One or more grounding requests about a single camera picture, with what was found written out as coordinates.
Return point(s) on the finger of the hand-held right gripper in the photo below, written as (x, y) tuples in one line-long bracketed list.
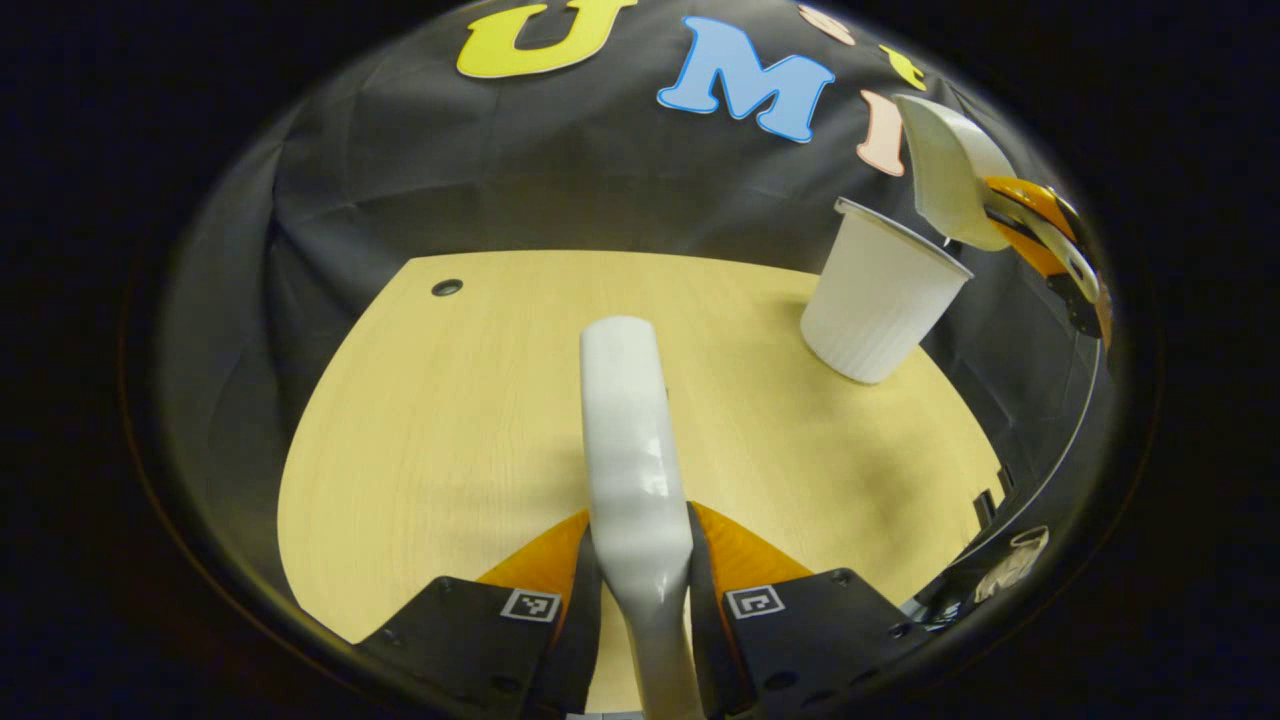
[(1035, 198), (1040, 255)]

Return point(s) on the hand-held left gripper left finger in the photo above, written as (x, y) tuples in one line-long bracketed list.
[(580, 640)]

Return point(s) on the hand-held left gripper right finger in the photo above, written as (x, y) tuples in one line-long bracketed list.
[(705, 630)]

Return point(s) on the small white dustpan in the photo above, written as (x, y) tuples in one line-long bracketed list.
[(950, 170)]

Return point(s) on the white ribbed garbage bin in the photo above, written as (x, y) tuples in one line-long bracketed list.
[(870, 310)]

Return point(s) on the light wooden desktop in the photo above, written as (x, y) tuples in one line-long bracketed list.
[(450, 420)]

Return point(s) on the black backdrop cloth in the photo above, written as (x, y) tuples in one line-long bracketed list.
[(500, 180)]

